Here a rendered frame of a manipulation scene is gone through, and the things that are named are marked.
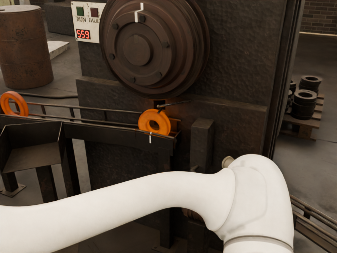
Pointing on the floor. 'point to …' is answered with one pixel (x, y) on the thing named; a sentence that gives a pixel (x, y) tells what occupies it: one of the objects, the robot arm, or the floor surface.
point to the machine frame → (200, 97)
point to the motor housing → (196, 233)
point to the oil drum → (24, 47)
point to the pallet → (303, 108)
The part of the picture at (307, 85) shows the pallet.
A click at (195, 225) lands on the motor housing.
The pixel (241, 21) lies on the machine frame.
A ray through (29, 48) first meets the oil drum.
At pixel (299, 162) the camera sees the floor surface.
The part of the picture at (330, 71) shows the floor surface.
